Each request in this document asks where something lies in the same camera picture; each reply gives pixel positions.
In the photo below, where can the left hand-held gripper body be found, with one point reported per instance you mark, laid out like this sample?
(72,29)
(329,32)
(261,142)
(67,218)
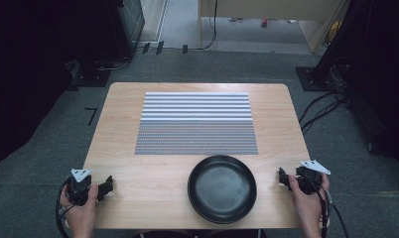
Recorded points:
(77,190)

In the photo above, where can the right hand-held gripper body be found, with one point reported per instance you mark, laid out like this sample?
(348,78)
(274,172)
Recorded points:
(309,180)

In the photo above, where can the person's left hand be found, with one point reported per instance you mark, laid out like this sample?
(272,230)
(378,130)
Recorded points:
(81,213)

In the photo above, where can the person's right hand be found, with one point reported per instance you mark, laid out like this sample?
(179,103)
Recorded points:
(306,208)

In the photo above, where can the black round plate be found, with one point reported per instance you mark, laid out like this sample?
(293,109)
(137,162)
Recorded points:
(222,190)

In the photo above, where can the black corner tape mark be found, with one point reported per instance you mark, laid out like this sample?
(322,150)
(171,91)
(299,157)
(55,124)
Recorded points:
(92,115)

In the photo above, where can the grey striped placemat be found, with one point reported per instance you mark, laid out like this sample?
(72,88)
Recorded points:
(197,127)

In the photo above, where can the dark curtain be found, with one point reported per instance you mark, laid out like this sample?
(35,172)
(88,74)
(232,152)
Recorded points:
(32,66)
(379,76)

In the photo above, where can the yellow object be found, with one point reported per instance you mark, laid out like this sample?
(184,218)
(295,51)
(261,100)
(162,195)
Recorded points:
(334,31)

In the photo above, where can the small red object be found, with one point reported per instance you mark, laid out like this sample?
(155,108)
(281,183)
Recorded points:
(264,23)

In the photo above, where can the dark metal cabinet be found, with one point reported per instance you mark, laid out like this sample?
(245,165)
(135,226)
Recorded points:
(133,20)

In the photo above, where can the light wooden cabinet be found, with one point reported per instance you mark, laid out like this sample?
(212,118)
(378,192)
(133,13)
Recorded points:
(270,8)

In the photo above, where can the black stand base plate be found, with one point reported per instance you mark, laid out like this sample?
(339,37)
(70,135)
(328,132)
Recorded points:
(93,78)
(311,82)

